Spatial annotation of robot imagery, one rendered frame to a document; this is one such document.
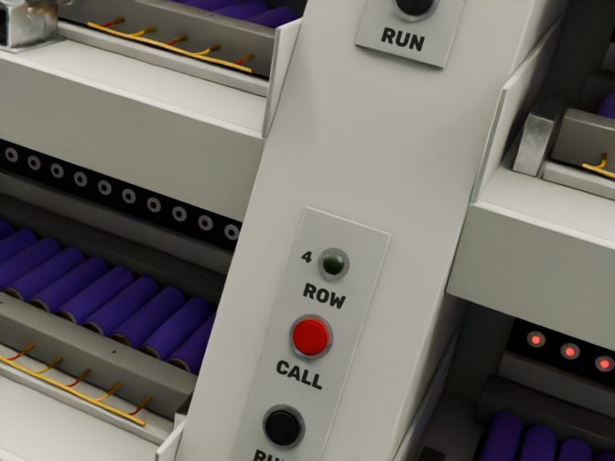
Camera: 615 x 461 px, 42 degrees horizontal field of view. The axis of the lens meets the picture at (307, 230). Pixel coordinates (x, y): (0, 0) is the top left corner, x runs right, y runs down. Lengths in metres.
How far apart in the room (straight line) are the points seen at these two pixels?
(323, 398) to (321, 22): 0.16
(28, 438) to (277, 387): 0.15
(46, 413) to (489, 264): 0.26
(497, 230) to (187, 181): 0.15
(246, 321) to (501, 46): 0.16
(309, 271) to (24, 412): 0.20
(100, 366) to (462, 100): 0.26
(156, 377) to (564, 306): 0.23
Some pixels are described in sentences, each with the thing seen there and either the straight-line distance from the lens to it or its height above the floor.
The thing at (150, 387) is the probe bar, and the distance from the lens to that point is 0.46.
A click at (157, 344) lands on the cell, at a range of 0.49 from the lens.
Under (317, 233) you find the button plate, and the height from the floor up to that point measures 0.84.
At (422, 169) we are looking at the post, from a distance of 0.34.
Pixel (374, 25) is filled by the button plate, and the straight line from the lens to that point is 0.35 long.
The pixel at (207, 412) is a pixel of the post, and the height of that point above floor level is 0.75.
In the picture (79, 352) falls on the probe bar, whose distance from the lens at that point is 0.48.
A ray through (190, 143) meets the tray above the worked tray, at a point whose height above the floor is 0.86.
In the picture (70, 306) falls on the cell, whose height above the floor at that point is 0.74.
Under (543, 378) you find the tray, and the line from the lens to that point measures 0.51.
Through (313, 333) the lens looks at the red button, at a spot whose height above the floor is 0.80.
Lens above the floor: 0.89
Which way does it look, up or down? 7 degrees down
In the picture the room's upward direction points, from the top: 17 degrees clockwise
